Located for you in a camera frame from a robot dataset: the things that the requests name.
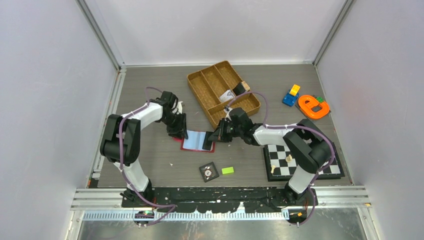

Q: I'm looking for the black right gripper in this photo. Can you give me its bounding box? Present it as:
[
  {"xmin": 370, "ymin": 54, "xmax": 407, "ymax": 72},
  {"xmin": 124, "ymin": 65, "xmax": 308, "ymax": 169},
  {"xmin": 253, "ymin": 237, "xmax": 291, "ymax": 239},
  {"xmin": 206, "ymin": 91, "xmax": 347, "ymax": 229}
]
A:
[{"xmin": 208, "ymin": 118, "xmax": 243, "ymax": 143}]

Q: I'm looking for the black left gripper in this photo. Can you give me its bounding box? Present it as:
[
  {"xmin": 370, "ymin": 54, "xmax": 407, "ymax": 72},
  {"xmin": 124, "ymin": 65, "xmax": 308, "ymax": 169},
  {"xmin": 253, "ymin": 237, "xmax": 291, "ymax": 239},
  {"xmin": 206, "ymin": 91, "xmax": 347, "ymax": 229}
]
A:
[{"xmin": 160, "ymin": 112, "xmax": 188, "ymax": 140}]

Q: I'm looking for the black credit card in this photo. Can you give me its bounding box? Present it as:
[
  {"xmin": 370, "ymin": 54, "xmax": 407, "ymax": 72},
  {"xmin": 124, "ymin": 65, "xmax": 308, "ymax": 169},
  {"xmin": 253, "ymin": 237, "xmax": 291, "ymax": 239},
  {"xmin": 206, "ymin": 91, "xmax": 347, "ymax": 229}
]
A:
[{"xmin": 202, "ymin": 131, "xmax": 214, "ymax": 152}]

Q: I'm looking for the red leather card holder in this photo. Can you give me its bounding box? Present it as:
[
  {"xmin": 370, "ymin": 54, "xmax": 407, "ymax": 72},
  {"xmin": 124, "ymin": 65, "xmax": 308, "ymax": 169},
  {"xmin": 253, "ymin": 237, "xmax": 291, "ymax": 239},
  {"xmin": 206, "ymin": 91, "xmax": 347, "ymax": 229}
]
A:
[{"xmin": 173, "ymin": 130, "xmax": 215, "ymax": 153}]

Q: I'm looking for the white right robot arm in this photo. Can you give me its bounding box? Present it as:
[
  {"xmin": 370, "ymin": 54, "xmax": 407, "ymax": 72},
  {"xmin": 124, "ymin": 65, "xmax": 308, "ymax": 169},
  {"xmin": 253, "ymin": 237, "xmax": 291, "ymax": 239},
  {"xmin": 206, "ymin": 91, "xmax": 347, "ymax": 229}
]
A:
[{"xmin": 205, "ymin": 107, "xmax": 335, "ymax": 205}]

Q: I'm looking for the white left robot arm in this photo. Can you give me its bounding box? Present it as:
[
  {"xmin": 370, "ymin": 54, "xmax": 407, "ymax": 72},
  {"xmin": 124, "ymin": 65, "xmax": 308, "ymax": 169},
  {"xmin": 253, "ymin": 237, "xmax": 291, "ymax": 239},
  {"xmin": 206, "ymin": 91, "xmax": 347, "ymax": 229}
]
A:
[{"xmin": 99, "ymin": 91, "xmax": 188, "ymax": 207}]

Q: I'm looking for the green rectangular block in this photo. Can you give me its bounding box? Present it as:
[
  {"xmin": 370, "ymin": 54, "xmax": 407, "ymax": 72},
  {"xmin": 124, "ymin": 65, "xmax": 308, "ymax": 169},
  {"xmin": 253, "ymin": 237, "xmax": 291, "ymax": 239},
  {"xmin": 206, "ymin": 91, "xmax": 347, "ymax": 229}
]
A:
[{"xmin": 221, "ymin": 166, "xmax": 235, "ymax": 175}]

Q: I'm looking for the poker chip in black case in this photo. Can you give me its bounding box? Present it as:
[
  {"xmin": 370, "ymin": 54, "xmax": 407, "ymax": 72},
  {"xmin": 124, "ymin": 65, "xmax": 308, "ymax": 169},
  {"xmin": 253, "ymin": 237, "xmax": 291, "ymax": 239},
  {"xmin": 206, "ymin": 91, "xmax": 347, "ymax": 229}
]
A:
[{"xmin": 199, "ymin": 162, "xmax": 220, "ymax": 183}]

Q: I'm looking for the woven wicker divided tray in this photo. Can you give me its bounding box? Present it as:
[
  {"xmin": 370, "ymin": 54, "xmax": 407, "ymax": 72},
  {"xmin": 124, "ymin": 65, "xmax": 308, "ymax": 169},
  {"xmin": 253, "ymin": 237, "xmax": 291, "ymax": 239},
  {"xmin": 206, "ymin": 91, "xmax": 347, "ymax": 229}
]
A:
[{"xmin": 187, "ymin": 60, "xmax": 251, "ymax": 128}]

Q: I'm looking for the wooden chess piece lower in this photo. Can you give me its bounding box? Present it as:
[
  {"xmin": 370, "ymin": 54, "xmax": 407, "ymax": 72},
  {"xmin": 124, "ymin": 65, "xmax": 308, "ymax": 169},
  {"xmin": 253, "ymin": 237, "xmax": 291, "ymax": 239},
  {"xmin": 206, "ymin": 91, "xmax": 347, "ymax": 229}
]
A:
[{"xmin": 270, "ymin": 165, "xmax": 276, "ymax": 175}]

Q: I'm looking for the wooden chess piece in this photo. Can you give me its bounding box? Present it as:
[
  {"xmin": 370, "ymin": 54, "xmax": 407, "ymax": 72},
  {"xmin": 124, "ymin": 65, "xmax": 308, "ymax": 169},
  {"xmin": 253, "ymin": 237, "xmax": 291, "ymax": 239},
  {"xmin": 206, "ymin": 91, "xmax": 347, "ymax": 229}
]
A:
[
  {"xmin": 270, "ymin": 165, "xmax": 276, "ymax": 175},
  {"xmin": 285, "ymin": 154, "xmax": 293, "ymax": 163}
]

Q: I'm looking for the black white chessboard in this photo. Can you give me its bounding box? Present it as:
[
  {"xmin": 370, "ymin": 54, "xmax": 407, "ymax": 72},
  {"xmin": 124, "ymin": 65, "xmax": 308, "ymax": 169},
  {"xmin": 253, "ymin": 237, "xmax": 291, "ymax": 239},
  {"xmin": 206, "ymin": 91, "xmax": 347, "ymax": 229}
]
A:
[{"xmin": 262, "ymin": 144, "xmax": 345, "ymax": 182}]

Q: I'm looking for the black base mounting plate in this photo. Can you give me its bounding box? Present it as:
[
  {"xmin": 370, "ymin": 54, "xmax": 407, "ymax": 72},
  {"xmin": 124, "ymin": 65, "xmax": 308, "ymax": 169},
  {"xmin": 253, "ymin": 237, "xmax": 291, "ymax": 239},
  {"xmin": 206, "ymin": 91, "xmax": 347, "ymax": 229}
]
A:
[{"xmin": 120, "ymin": 187, "xmax": 318, "ymax": 214}]

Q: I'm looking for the wooden chess piece upper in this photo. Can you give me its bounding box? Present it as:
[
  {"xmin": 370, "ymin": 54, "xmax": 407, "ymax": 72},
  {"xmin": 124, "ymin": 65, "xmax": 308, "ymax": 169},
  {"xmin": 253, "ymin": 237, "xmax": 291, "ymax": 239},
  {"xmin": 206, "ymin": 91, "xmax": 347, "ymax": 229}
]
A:
[{"xmin": 285, "ymin": 154, "xmax": 293, "ymax": 163}]

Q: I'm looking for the blue toy brick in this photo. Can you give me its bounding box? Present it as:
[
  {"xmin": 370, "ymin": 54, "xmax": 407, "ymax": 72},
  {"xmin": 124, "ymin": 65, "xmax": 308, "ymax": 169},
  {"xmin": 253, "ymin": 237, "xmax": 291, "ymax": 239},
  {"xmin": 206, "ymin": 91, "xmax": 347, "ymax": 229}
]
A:
[{"xmin": 282, "ymin": 92, "xmax": 300, "ymax": 107}]

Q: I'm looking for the yellow toy brick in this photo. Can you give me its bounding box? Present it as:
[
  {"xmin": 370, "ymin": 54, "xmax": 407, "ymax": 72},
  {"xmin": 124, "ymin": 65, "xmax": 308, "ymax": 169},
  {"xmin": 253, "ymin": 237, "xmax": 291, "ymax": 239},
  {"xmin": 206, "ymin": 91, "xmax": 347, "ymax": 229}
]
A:
[{"xmin": 289, "ymin": 84, "xmax": 301, "ymax": 97}]

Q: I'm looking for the green toy brick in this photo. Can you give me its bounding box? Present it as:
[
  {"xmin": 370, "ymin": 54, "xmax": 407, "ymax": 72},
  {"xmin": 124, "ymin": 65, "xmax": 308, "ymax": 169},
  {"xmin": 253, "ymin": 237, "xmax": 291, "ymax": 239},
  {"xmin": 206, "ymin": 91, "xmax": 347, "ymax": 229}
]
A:
[{"xmin": 315, "ymin": 96, "xmax": 325, "ymax": 103}]

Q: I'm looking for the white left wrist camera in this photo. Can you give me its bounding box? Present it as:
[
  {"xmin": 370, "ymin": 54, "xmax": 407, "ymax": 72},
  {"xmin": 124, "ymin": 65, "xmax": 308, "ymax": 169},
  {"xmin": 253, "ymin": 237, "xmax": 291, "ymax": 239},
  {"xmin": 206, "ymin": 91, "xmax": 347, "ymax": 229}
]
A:
[{"xmin": 173, "ymin": 101, "xmax": 184, "ymax": 115}]

